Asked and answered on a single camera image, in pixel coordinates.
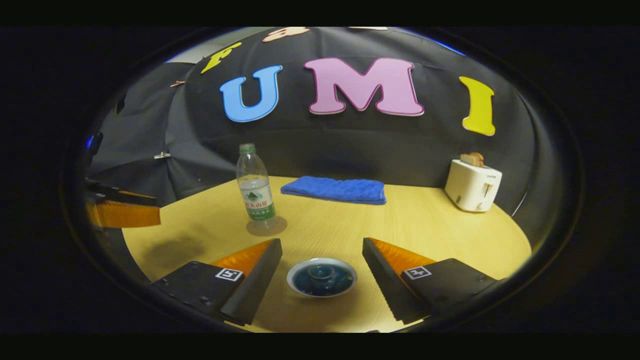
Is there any white teacup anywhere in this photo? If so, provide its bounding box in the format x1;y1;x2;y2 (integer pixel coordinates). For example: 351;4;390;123
286;257;358;299

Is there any white toaster cable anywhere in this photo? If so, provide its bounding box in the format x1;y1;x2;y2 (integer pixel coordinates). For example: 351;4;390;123
511;182;532;217

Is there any white toaster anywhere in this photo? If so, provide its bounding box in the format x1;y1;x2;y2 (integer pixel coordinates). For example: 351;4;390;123
444;158;503;213

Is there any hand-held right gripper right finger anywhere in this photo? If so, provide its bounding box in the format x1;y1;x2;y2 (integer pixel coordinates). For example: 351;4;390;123
362;237;501;325

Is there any blue folded towel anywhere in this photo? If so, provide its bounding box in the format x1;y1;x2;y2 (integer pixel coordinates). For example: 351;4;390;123
280;175;387;206

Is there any black backdrop cloth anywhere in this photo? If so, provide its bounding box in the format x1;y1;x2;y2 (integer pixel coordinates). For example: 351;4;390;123
85;26;556;246

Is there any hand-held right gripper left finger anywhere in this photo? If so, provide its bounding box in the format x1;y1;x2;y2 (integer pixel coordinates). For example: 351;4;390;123
150;238;283;327

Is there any clear plastic water bottle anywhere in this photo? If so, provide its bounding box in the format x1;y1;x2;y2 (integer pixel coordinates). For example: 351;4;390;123
236;143;277;223

